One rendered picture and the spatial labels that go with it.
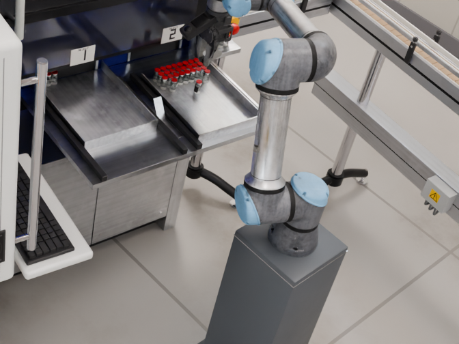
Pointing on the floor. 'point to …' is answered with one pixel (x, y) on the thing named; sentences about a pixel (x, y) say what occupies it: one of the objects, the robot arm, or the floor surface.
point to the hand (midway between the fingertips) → (201, 61)
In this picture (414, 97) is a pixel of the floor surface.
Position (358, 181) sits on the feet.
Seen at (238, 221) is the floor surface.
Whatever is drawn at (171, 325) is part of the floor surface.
